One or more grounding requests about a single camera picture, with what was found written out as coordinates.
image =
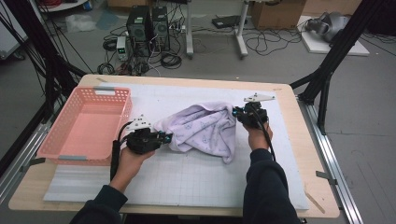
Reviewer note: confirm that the white power supply unit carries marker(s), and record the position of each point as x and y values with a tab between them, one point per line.
122	46

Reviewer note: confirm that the clear plastic bag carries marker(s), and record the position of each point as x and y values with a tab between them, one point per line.
79	23

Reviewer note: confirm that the white desk frame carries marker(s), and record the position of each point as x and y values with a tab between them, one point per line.
189	31

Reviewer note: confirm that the person's right hand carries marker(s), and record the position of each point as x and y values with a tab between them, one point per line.
258	138

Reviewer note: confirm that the grey plastic shell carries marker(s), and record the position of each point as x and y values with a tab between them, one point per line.
333	25

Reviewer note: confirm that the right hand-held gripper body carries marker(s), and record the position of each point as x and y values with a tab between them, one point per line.
253	116

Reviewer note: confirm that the aluminium rail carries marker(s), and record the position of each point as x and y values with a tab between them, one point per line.
18	165
330	155

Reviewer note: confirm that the lilac printed towel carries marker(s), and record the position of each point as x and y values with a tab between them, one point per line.
199	130

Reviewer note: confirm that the large cardboard box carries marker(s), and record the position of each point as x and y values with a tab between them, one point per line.
277	15

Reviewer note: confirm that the person's left hand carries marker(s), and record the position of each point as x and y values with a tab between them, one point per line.
132	165

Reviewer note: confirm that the flat black box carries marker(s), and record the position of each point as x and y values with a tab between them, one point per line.
227	21

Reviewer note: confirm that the pink plastic basket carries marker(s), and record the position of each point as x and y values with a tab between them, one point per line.
90	130

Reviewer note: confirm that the grey metal bracket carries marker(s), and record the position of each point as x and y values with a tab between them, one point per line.
325	175
35	161

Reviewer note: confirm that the black metal stand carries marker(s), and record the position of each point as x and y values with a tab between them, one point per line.
40	40
342	43

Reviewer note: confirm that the white floor board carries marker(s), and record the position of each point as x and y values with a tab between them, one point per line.
317	46

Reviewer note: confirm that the white cabinet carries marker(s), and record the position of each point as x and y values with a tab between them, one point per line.
9	40

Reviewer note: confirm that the black computer tower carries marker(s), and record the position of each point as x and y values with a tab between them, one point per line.
138	31
160	29

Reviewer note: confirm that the white power strip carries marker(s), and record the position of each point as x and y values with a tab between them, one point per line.
177	27

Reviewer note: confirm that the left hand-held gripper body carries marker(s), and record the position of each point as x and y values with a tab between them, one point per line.
143	141

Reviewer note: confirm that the white foam mat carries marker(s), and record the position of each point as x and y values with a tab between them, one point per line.
186	186

